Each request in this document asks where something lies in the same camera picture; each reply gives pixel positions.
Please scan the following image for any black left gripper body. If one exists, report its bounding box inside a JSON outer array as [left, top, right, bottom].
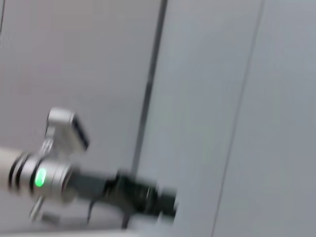
[[70, 168, 179, 219]]

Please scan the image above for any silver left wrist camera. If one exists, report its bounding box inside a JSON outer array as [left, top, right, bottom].
[[45, 107, 91, 160]]

